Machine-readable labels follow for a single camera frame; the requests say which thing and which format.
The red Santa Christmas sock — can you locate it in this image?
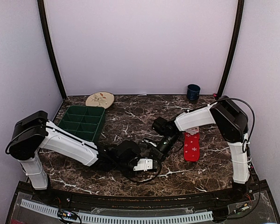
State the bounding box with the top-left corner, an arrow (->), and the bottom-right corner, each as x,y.
183,127 -> 200,162

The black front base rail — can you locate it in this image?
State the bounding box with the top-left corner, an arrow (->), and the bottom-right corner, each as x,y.
33,171 -> 259,210

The left black frame post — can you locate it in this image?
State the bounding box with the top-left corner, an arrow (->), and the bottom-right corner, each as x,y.
37,0 -> 67,100

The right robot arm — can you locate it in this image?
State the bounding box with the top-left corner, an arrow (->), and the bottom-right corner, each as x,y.
150,96 -> 253,203

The white slotted cable duct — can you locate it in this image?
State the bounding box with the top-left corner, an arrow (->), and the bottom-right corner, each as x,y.
20,199 -> 214,224

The black frame post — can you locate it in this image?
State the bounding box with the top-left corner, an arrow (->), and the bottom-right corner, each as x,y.
37,0 -> 67,100
217,0 -> 245,98

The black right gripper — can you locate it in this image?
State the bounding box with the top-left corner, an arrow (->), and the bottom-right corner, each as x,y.
149,133 -> 180,166

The green plastic divider tray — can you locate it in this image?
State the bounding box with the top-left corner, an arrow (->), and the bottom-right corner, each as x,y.
58,105 -> 105,142

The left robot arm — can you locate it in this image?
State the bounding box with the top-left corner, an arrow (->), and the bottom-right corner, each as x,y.
5,111 -> 162,203

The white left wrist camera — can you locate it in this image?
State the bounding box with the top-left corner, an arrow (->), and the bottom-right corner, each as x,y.
133,158 -> 153,172

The dark blue mug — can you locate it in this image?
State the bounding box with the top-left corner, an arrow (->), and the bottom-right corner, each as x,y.
187,84 -> 201,103

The beige decorated plate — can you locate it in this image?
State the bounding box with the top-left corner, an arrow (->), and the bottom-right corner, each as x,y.
85,92 -> 114,109

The right black frame post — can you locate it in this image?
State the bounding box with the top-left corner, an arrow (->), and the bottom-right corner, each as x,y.
217,0 -> 245,98

